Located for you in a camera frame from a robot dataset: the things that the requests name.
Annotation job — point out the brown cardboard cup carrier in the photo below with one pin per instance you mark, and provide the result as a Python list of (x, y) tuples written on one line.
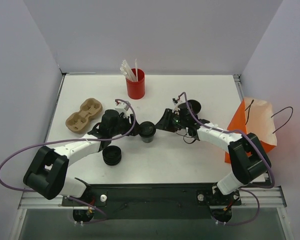
[(79, 121)]

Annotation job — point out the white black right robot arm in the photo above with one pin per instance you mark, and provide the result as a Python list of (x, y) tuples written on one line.
[(248, 158)]

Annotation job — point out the aluminium frame rail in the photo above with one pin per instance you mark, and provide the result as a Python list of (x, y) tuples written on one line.
[(268, 198)]

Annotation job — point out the black cup lid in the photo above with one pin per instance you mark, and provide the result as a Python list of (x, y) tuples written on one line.
[(147, 129)]

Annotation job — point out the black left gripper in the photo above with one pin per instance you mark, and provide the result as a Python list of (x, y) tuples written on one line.
[(131, 124)]

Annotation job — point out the white wrapped straw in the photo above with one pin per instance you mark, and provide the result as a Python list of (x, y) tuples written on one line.
[(136, 70)]

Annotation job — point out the red cylindrical straw holder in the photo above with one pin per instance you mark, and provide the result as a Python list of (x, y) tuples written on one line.
[(136, 90)]

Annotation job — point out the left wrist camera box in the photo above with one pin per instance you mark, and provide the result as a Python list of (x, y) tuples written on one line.
[(121, 107)]

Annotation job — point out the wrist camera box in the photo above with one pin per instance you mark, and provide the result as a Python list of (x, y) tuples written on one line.
[(176, 102), (121, 107)]

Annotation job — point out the orange paper bag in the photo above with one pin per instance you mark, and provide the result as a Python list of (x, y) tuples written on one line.
[(256, 116)]

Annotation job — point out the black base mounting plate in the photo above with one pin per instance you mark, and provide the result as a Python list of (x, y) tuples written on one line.
[(154, 201)]

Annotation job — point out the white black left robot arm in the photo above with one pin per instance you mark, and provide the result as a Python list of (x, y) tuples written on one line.
[(47, 173)]

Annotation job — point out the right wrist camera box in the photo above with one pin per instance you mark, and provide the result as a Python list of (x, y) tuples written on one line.
[(176, 102)]

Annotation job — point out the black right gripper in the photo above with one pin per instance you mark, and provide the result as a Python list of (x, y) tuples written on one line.
[(169, 120)]

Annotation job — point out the black paper coffee cup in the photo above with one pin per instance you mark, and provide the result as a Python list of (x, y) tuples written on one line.
[(147, 139)]

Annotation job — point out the stack of black lids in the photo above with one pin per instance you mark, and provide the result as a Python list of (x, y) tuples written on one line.
[(112, 155)]

